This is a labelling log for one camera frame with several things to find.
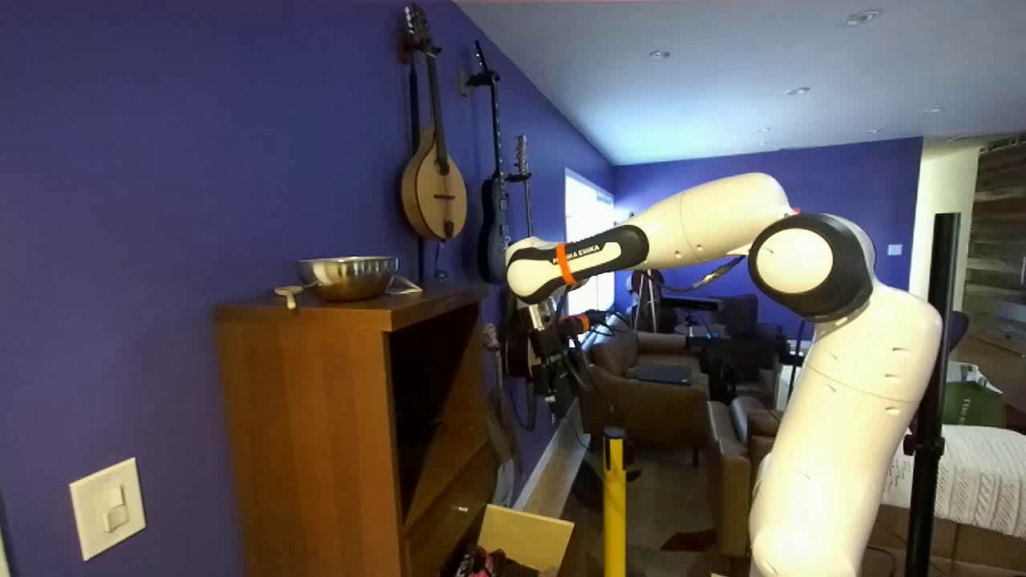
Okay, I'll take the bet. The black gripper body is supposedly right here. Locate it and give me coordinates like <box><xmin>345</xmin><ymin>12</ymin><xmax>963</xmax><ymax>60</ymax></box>
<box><xmin>526</xmin><ymin>299</ymin><xmax>591</xmax><ymax>423</ymax></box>

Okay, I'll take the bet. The brown wooden shelf unit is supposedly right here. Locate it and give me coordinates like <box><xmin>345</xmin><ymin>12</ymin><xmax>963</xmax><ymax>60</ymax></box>
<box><xmin>211</xmin><ymin>281</ymin><xmax>507</xmax><ymax>577</ymax></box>

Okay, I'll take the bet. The brown sofa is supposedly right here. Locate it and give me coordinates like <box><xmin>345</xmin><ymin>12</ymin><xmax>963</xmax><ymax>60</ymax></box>
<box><xmin>579</xmin><ymin>326</ymin><xmax>719</xmax><ymax>457</ymax></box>

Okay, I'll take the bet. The white panel door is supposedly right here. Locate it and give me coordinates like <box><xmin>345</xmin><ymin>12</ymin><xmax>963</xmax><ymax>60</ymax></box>
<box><xmin>561</xmin><ymin>168</ymin><xmax>620</xmax><ymax>321</ymax></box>

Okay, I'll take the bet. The dark electric guitar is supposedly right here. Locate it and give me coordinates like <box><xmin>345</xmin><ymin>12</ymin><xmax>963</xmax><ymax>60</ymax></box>
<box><xmin>463</xmin><ymin>40</ymin><xmax>514</xmax><ymax>288</ymax></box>

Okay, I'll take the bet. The yellow pole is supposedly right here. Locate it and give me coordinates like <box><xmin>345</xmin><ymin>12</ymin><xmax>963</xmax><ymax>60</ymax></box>
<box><xmin>599</xmin><ymin>428</ymin><xmax>631</xmax><ymax>577</ymax></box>

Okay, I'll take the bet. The flat white item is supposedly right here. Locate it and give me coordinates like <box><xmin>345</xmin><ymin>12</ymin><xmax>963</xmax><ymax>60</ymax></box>
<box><xmin>385</xmin><ymin>272</ymin><xmax>425</xmax><ymax>303</ymax></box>

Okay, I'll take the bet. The tan mandolin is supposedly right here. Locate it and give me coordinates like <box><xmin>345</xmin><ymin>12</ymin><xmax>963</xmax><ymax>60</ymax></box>
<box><xmin>397</xmin><ymin>5</ymin><xmax>472</xmax><ymax>245</ymax></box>

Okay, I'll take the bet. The brown armchair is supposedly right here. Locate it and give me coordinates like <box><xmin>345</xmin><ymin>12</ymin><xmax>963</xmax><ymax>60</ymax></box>
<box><xmin>705</xmin><ymin>390</ymin><xmax>784</xmax><ymax>561</ymax></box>

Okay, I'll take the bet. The shiny metal bowl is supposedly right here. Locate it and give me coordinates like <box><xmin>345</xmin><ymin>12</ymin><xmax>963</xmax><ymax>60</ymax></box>
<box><xmin>296</xmin><ymin>255</ymin><xmax>399</xmax><ymax>304</ymax></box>

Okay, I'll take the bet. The small white knob object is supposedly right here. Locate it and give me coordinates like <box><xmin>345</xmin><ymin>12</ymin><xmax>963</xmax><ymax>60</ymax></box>
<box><xmin>273</xmin><ymin>281</ymin><xmax>310</xmax><ymax>314</ymax></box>

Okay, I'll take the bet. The white bed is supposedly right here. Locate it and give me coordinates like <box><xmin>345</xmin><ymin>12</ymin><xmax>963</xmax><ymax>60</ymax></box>
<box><xmin>875</xmin><ymin>421</ymin><xmax>1026</xmax><ymax>541</ymax></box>

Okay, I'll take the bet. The black camera stand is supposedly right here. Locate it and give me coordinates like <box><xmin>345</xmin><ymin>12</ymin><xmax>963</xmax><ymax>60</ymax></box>
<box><xmin>902</xmin><ymin>213</ymin><xmax>963</xmax><ymax>577</ymax></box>

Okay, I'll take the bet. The cream light switch plate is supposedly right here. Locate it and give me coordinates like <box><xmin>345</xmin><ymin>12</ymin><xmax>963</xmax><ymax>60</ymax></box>
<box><xmin>67</xmin><ymin>457</ymin><xmax>149</xmax><ymax>564</ymax></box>

